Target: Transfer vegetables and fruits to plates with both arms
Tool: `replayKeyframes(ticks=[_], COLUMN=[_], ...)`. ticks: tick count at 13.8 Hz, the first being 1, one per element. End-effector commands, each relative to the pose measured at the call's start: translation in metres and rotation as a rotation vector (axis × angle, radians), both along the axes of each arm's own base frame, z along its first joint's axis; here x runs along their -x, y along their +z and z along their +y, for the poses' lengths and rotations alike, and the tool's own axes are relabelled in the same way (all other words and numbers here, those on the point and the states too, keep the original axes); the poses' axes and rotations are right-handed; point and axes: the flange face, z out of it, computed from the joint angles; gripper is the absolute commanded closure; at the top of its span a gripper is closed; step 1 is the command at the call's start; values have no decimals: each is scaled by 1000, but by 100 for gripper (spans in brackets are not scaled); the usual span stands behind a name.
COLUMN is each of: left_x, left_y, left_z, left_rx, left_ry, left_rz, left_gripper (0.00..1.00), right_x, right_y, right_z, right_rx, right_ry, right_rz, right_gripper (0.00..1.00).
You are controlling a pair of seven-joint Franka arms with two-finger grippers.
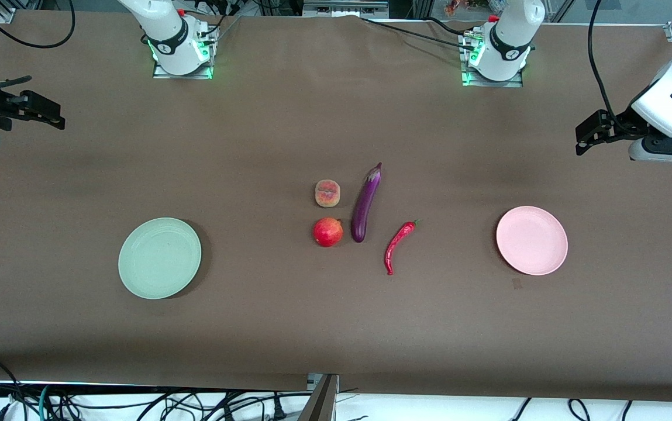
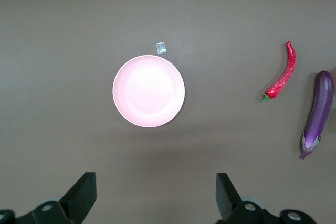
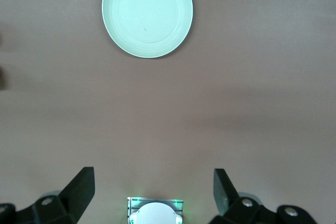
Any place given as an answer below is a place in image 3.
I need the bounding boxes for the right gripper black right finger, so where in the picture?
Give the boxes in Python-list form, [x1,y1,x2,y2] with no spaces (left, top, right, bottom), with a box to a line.
[209,168,320,224]

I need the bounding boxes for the pale green round plate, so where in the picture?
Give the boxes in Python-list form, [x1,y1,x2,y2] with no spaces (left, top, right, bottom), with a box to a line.
[101,0,194,59]

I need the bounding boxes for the brown table cover sheet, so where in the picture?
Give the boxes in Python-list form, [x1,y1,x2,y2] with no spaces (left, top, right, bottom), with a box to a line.
[0,0,336,224]

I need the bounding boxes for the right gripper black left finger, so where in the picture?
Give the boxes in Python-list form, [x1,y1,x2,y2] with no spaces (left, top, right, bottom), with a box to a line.
[0,166,95,224]

